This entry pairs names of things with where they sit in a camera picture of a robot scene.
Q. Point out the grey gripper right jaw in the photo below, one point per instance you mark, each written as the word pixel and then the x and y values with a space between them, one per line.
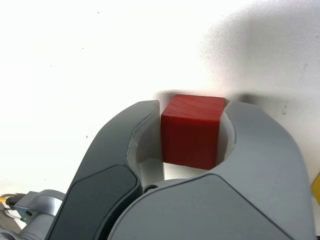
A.
pixel 250 187

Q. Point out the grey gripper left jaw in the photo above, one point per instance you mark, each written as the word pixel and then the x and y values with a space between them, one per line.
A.
pixel 105 162

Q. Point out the yellow cube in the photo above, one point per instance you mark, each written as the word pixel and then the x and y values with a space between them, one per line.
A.
pixel 317 187

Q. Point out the red cube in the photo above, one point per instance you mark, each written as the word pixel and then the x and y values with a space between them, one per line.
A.
pixel 190 135

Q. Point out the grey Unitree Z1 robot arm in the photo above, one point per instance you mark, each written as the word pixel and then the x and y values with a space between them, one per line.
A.
pixel 40 200

